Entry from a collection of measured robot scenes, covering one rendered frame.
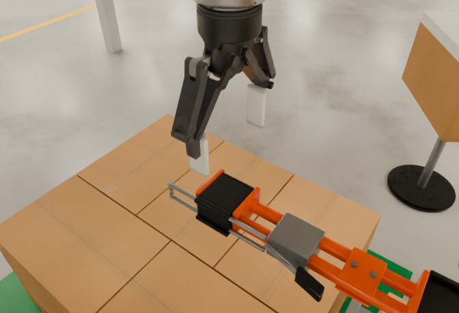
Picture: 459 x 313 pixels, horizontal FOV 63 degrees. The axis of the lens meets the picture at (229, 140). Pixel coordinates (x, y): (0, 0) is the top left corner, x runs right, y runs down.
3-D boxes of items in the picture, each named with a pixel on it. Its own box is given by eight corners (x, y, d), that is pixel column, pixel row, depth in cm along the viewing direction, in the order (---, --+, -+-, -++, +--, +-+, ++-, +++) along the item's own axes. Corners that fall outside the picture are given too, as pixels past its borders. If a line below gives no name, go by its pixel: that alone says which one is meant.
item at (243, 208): (259, 206, 67) (260, 187, 64) (235, 234, 62) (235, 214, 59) (221, 187, 71) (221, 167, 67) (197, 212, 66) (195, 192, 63)
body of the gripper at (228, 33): (233, 18, 37) (233, 97, 43) (277, -4, 43) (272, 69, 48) (178, 3, 41) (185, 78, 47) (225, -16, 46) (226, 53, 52)
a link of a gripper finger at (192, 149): (199, 124, 45) (182, 137, 43) (201, 156, 48) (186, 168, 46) (190, 119, 46) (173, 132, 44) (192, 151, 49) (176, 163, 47)
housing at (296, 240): (322, 247, 61) (327, 229, 58) (303, 278, 56) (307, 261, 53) (285, 226, 64) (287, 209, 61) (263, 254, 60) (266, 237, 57)
